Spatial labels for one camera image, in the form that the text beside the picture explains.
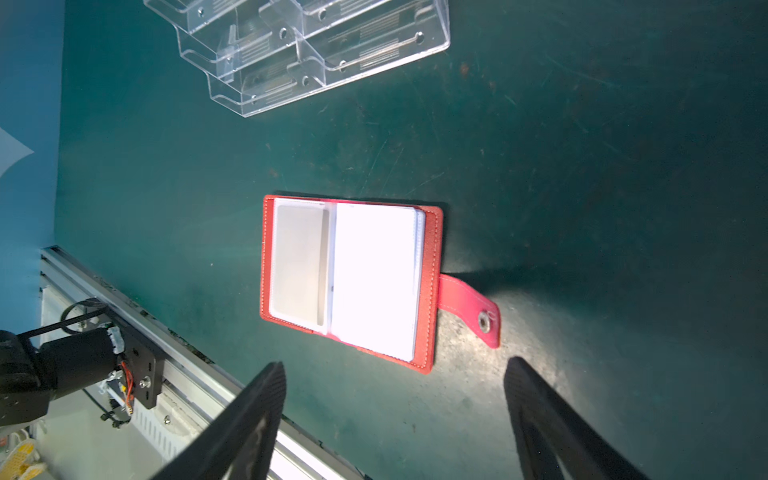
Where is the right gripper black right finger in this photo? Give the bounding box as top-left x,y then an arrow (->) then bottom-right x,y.
504,357 -> 646,479

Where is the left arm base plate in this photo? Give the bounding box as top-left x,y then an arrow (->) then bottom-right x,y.
105,311 -> 167,413

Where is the clear acrylic card organizer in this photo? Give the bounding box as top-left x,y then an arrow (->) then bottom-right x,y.
144,0 -> 451,118

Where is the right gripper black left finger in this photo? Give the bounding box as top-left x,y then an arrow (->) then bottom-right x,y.
154,362 -> 287,479

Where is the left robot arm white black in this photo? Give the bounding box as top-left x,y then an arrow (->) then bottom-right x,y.
1,328 -> 117,431

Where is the red card holder wallet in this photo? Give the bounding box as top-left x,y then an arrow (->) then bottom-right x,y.
260,195 -> 501,375

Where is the aluminium rail front frame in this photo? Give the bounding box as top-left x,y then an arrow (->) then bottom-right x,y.
41,246 -> 366,479

